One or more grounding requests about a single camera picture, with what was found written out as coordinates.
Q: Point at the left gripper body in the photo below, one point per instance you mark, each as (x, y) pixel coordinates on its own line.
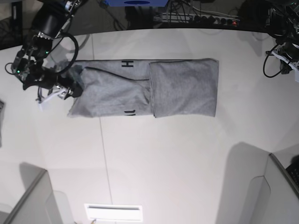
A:
(290, 50)

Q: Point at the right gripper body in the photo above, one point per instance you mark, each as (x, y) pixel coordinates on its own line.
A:
(47, 79)

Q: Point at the grey T-shirt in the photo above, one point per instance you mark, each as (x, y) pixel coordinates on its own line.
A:
(146, 87)

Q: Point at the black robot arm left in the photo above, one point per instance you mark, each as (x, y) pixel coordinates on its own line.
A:
(288, 11)

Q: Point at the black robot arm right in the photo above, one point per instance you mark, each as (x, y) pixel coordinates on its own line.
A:
(48, 24)

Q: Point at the blue box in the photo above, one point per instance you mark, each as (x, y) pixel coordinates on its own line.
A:
(136, 3)

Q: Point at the black keyboard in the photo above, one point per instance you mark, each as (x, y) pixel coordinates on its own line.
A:
(293, 171)

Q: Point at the grey partition panel left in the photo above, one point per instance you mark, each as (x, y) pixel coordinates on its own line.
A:
(37, 205)

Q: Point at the grey partition panel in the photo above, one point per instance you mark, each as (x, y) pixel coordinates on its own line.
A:
(272, 198)
(37, 205)

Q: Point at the grey partition panel right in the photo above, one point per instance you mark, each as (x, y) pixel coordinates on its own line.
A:
(272, 198)

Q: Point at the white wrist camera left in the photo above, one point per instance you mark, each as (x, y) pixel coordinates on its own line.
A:
(293, 65)

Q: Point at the white cable slot plate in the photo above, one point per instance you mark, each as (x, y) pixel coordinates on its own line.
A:
(114, 213)

